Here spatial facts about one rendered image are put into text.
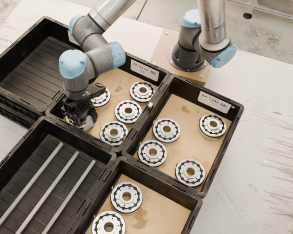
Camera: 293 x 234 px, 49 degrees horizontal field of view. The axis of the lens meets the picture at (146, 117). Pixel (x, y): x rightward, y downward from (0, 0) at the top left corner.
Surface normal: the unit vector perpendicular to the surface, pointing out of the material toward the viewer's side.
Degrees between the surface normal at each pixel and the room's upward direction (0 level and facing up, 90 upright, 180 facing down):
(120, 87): 0
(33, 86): 0
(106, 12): 52
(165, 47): 2
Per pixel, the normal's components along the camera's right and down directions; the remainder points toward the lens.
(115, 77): 0.08, -0.54
